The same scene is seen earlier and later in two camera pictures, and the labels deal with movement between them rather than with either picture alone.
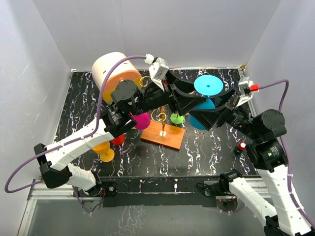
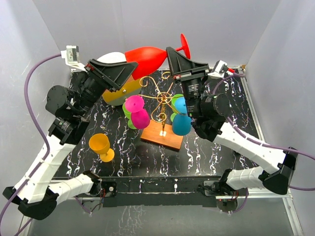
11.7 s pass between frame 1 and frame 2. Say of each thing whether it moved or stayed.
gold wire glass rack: stayed
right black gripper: moved
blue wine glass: moved
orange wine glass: stayed
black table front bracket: stayed
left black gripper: moved
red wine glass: moved
